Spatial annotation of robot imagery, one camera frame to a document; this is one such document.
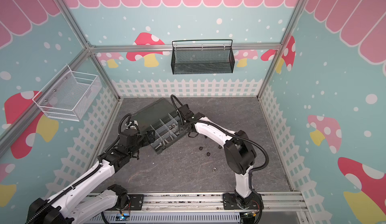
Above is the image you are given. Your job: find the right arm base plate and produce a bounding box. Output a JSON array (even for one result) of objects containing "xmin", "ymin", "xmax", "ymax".
[{"xmin": 222, "ymin": 192, "xmax": 264, "ymax": 211}]

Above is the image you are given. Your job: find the black wire mesh basket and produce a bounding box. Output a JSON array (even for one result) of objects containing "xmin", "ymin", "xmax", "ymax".
[{"xmin": 171, "ymin": 39, "xmax": 235, "ymax": 75}]

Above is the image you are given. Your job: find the aluminium mounting rail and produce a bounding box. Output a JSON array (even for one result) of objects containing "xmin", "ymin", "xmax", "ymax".
[{"xmin": 84, "ymin": 191, "xmax": 313, "ymax": 224}]

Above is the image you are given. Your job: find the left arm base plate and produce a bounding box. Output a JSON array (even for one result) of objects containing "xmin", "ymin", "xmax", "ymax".
[{"xmin": 112, "ymin": 194, "xmax": 144, "ymax": 211}]

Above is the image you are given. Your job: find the grey plastic organizer box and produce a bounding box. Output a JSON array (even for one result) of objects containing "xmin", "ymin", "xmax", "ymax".
[{"xmin": 132, "ymin": 98, "xmax": 186, "ymax": 154}]

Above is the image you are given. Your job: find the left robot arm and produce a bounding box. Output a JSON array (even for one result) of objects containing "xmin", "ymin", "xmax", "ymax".
[{"xmin": 26, "ymin": 114, "xmax": 156, "ymax": 224}]

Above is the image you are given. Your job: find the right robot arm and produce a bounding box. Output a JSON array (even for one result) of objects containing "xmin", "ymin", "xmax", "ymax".
[{"xmin": 170, "ymin": 94, "xmax": 269, "ymax": 213}]

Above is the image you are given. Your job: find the white wire mesh basket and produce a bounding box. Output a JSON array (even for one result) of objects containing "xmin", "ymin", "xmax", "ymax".
[{"xmin": 32, "ymin": 65, "xmax": 102, "ymax": 122}]

